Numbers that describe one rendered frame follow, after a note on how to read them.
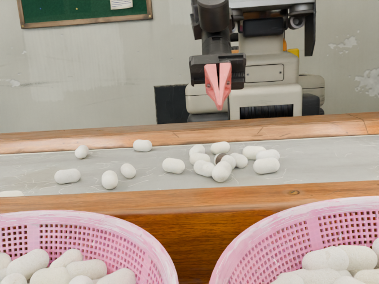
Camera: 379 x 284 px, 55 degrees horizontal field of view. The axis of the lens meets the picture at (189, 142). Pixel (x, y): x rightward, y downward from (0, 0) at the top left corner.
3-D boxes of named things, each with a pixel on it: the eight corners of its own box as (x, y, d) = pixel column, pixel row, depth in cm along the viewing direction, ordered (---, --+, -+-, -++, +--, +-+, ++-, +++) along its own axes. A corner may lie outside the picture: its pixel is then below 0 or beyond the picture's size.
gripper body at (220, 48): (246, 59, 63) (243, 32, 67) (188, 62, 64) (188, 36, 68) (245, 85, 68) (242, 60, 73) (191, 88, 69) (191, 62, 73)
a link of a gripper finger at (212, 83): (249, 92, 58) (244, 53, 64) (205, 94, 58) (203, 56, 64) (247, 119, 63) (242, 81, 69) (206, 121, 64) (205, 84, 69)
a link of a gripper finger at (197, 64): (234, 93, 58) (230, 54, 64) (189, 95, 59) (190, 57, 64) (233, 120, 64) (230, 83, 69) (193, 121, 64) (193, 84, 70)
